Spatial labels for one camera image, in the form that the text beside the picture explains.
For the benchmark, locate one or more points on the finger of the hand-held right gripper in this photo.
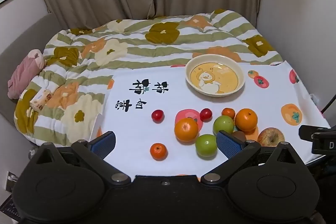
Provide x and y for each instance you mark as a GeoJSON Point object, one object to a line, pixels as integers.
{"type": "Point", "coordinates": [321, 134]}

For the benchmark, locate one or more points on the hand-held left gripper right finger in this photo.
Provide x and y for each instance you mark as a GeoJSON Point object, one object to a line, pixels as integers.
{"type": "Point", "coordinates": [227, 144]}

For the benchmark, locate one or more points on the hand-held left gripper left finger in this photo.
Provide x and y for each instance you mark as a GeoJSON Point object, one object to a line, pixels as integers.
{"type": "Point", "coordinates": [105, 144]}

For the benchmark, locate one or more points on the brown kiwi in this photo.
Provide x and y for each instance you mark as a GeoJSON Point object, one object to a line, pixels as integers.
{"type": "Point", "coordinates": [239, 134]}

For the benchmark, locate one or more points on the green apple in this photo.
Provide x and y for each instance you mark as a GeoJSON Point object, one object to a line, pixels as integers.
{"type": "Point", "coordinates": [206, 145]}
{"type": "Point", "coordinates": [223, 124]}

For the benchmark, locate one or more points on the large orange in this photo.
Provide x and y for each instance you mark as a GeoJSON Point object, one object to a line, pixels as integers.
{"type": "Point", "coordinates": [246, 119]}
{"type": "Point", "coordinates": [186, 130]}

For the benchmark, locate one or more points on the small tangerine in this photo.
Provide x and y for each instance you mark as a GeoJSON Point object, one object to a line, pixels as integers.
{"type": "Point", "coordinates": [158, 151]}
{"type": "Point", "coordinates": [228, 112]}

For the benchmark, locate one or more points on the red cherry tomato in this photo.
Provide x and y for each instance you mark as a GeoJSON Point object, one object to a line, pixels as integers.
{"type": "Point", "coordinates": [205, 114]}
{"type": "Point", "coordinates": [157, 116]}

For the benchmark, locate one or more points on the pale red apple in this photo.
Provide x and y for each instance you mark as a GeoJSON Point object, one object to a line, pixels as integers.
{"type": "Point", "coordinates": [271, 137]}

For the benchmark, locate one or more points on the cream duck print bowl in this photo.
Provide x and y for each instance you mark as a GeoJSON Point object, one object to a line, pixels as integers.
{"type": "Point", "coordinates": [215, 75]}

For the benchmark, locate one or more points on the small tissue pack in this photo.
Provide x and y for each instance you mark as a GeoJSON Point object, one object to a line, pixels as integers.
{"type": "Point", "coordinates": [40, 101]}

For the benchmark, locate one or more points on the white printed tablecloth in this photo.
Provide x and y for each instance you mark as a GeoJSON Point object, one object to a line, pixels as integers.
{"type": "Point", "coordinates": [157, 82]}

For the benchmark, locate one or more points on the pink plush toy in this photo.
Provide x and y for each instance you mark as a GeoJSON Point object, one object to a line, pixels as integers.
{"type": "Point", "coordinates": [22, 71]}

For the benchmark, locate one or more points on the striped floral blanket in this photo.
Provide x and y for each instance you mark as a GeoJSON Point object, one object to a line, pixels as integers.
{"type": "Point", "coordinates": [136, 37]}

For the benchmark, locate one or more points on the beige upholstered headboard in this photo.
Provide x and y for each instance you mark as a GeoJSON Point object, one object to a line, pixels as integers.
{"type": "Point", "coordinates": [15, 37]}

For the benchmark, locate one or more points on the wall power outlet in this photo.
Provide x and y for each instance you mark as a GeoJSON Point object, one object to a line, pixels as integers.
{"type": "Point", "coordinates": [11, 180]}

